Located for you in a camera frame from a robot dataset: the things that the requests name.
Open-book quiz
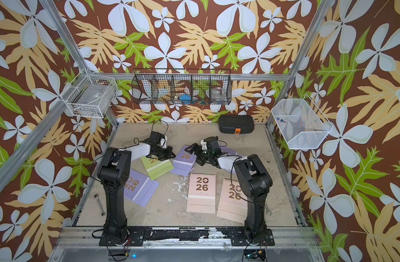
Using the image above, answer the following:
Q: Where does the blue object in basket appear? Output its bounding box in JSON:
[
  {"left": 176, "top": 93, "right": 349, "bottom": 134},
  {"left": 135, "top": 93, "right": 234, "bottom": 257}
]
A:
[{"left": 179, "top": 94, "right": 192, "bottom": 105}]

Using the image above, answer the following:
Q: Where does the white mesh basket right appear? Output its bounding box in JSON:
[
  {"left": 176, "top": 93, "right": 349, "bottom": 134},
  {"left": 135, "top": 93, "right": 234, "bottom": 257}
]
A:
[{"left": 272, "top": 95, "right": 334, "bottom": 151}]

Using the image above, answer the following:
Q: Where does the pink 2026 calendar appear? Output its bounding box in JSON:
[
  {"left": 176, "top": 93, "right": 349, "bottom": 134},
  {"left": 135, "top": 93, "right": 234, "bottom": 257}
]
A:
[
  {"left": 186, "top": 173, "right": 216, "bottom": 214},
  {"left": 216, "top": 179, "right": 248, "bottom": 224}
]

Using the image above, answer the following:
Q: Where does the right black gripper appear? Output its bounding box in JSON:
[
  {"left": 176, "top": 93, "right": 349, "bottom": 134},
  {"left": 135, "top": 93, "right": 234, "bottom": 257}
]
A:
[{"left": 185, "top": 143, "right": 214, "bottom": 166}]

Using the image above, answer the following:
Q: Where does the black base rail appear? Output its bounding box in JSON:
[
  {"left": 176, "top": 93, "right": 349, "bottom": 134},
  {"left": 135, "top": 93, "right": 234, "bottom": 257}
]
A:
[{"left": 91, "top": 227, "right": 275, "bottom": 247}]

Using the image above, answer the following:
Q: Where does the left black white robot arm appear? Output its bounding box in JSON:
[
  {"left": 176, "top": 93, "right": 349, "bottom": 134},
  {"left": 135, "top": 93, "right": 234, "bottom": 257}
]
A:
[{"left": 97, "top": 131, "right": 175, "bottom": 247}]

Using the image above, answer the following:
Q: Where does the purple 2026 calendar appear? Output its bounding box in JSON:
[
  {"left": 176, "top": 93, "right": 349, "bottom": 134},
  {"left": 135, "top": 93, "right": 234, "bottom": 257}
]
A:
[
  {"left": 170, "top": 145, "right": 197, "bottom": 177},
  {"left": 220, "top": 146, "right": 237, "bottom": 156},
  {"left": 123, "top": 169, "right": 159, "bottom": 207}
]

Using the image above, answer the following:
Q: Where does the green 2026 desk calendar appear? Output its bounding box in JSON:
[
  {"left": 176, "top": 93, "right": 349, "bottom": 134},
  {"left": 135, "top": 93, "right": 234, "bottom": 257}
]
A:
[{"left": 141, "top": 157, "right": 174, "bottom": 180}]

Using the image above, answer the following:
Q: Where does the black wire basket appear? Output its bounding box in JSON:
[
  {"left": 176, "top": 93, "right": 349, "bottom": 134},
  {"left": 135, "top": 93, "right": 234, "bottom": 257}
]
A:
[{"left": 130, "top": 68, "right": 232, "bottom": 105}]

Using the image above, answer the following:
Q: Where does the black hard case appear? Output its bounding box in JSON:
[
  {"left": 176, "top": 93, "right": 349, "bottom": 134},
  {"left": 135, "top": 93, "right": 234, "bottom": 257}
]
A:
[{"left": 218, "top": 115, "right": 255, "bottom": 134}]

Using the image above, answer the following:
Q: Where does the silver wrench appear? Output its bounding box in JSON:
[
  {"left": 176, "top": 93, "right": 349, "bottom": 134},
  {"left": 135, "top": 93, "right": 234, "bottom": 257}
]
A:
[{"left": 94, "top": 194, "right": 106, "bottom": 216}]

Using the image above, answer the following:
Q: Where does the white wire basket left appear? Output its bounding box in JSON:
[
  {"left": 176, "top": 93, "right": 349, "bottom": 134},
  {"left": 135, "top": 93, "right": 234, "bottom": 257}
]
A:
[{"left": 63, "top": 75, "right": 118, "bottom": 119}]

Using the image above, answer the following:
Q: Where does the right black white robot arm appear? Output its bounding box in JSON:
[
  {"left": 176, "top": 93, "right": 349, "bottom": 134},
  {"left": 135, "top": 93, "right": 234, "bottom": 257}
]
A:
[{"left": 185, "top": 136, "right": 273, "bottom": 245}]

